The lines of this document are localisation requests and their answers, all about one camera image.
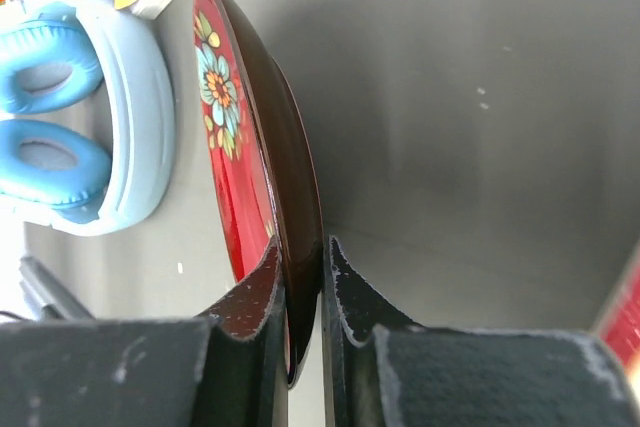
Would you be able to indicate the red bordered book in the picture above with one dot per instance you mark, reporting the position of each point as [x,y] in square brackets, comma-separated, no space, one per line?
[618,324]

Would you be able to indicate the light blue headphones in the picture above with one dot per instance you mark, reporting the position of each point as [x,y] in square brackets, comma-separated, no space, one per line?
[87,116]

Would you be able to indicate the red floral plate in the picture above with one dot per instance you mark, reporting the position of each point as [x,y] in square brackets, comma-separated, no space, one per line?
[261,163]

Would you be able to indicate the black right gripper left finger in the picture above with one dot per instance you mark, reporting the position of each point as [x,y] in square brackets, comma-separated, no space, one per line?
[223,367]

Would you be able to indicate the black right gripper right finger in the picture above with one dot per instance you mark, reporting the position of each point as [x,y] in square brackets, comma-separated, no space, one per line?
[382,368]

